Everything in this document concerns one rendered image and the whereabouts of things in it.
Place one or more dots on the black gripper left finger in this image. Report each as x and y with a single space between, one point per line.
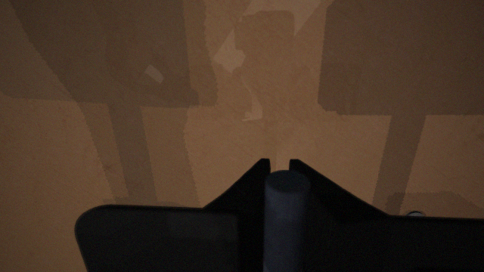
226 235

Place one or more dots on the dark grey cylinder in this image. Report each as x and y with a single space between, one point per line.
287 196

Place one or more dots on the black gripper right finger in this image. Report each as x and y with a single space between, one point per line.
346 234

